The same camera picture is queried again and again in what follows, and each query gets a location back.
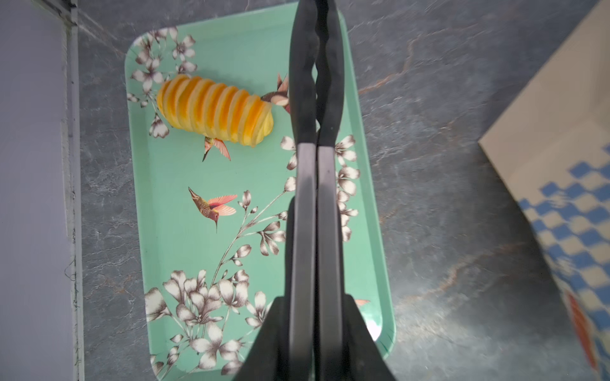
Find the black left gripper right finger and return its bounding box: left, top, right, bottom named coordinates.
left=343, top=294, right=396, bottom=381

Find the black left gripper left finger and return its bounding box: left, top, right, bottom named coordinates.
left=234, top=297, right=284, bottom=381

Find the green floral tray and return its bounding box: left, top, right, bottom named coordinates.
left=125, top=2, right=396, bottom=380

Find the checkered paper bag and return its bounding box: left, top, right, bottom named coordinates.
left=479, top=1, right=609, bottom=380

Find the ridged fake bread loaf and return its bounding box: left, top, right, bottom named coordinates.
left=157, top=75, right=274, bottom=147

